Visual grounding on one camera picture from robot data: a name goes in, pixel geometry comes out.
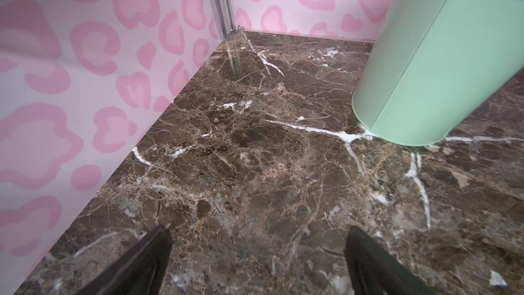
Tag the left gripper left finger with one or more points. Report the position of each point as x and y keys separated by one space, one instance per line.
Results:
x=141 y=270

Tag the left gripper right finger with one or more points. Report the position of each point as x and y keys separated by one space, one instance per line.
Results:
x=373 y=270

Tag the mint green pencil cup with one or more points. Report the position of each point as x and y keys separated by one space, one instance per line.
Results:
x=434 y=64

